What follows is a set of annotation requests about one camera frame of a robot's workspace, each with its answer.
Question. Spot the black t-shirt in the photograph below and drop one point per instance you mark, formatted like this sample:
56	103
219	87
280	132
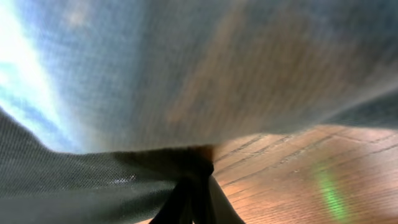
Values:
106	105

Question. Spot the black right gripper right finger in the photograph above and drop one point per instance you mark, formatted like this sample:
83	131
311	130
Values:
211	205

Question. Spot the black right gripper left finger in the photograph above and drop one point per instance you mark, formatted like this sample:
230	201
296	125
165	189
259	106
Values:
178	207

